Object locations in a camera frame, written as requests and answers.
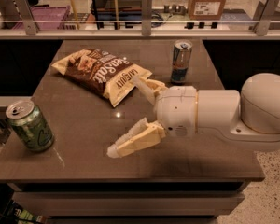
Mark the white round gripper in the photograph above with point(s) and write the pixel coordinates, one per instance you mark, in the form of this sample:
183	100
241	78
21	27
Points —
176	109

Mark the green soda can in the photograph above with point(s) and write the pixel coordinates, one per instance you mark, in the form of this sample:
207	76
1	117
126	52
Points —
28	122

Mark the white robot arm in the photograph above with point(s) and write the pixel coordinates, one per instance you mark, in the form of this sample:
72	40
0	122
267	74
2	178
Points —
249	118

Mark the blue silver energy drink can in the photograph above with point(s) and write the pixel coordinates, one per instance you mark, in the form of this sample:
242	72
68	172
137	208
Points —
180	64

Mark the brown sea salt chip bag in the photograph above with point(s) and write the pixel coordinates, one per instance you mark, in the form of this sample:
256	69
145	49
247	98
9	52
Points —
101	72

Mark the dark blue storage bin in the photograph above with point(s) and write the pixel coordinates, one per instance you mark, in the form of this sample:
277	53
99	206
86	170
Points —
129	10

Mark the cardboard box with label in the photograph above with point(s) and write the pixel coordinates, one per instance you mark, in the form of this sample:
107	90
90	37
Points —
206	9

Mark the purple plastic crate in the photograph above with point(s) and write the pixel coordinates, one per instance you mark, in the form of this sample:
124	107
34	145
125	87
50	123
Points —
49	18

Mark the glass railing with metal posts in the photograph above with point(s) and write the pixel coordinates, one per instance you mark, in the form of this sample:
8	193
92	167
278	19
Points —
15	23

